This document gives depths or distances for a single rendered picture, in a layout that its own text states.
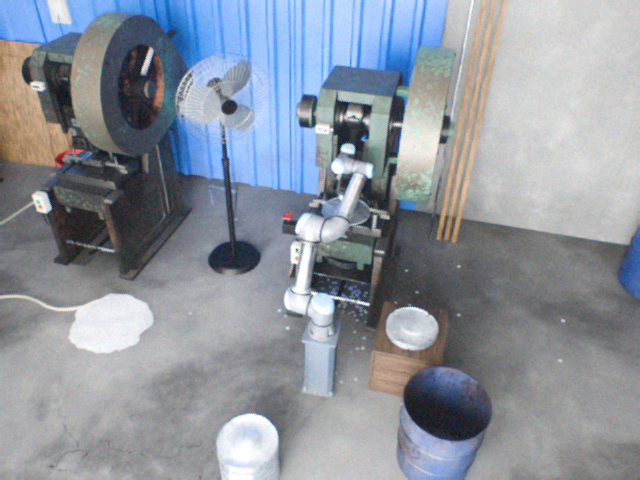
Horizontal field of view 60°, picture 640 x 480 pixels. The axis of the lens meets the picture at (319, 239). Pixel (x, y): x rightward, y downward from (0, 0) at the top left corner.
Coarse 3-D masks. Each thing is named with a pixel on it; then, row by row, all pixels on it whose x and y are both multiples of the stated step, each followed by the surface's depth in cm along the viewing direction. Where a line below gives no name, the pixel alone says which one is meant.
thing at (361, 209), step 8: (336, 200) 340; (328, 208) 333; (336, 208) 333; (360, 208) 334; (368, 208) 334; (328, 216) 327; (352, 216) 327; (360, 216) 328; (368, 216) 328; (352, 224) 321
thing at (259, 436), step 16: (240, 416) 275; (256, 416) 276; (224, 432) 268; (240, 432) 268; (256, 432) 268; (272, 432) 269; (224, 448) 261; (240, 448) 261; (256, 448) 261; (272, 448) 262; (240, 464) 255; (256, 464) 255
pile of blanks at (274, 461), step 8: (272, 456) 259; (224, 464) 258; (264, 464) 256; (272, 464) 263; (224, 472) 263; (232, 472) 257; (240, 472) 255; (248, 472) 255; (256, 472) 257; (264, 472) 260; (272, 472) 266
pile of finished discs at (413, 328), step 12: (396, 312) 321; (408, 312) 321; (420, 312) 322; (396, 324) 314; (408, 324) 313; (420, 324) 313; (432, 324) 314; (396, 336) 308; (408, 336) 307; (420, 336) 307; (432, 336) 307; (420, 348) 304
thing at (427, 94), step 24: (432, 48) 280; (432, 72) 264; (408, 96) 262; (432, 96) 260; (408, 120) 262; (432, 120) 260; (408, 144) 265; (432, 144) 263; (408, 168) 272; (432, 168) 269; (408, 192) 286
